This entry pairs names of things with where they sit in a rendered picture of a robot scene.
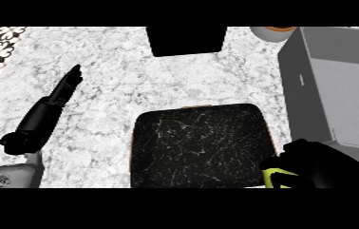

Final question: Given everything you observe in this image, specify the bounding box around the pale cup with brown rim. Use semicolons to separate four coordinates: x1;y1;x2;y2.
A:
249;27;299;44

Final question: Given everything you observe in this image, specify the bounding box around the black tray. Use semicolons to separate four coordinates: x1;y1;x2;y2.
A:
129;103;278;189

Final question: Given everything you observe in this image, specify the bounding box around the black rectangular object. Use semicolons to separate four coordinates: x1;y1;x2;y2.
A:
145;27;230;58

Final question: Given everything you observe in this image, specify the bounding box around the black and white patterned object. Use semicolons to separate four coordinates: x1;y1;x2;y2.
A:
0;27;29;65

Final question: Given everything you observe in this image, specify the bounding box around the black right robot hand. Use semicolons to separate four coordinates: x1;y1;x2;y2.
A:
259;138;359;189

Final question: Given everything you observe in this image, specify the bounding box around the grey box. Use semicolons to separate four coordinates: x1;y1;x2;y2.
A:
278;27;359;154

